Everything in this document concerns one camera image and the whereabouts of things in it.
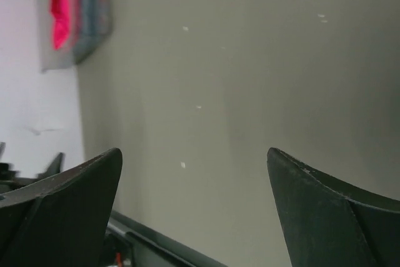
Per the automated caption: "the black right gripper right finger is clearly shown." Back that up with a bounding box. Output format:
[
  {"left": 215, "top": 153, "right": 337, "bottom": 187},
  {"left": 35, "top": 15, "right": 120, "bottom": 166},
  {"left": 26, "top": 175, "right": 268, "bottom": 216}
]
[{"left": 267, "top": 148, "right": 399, "bottom": 266}]

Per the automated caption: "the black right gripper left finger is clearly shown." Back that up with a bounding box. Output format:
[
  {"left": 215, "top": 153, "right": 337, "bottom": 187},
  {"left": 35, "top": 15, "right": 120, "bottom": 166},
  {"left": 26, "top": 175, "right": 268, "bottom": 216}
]
[{"left": 1, "top": 148, "right": 123, "bottom": 266}]

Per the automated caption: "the pink t shirt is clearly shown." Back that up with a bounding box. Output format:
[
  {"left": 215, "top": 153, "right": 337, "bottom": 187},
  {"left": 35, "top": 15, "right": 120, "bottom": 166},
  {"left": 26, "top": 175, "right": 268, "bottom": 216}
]
[{"left": 50, "top": 0, "right": 80, "bottom": 51}]

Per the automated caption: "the grey-blue t shirt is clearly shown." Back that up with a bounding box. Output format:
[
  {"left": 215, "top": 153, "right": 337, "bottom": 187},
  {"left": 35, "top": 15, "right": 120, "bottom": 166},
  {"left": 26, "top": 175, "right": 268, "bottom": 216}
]
[{"left": 72, "top": 0, "right": 113, "bottom": 64}]

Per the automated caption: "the clear plastic bin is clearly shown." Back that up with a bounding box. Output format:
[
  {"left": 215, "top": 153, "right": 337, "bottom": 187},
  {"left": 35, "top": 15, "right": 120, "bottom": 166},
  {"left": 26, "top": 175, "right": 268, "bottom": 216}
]
[{"left": 41, "top": 0, "right": 113, "bottom": 72}]

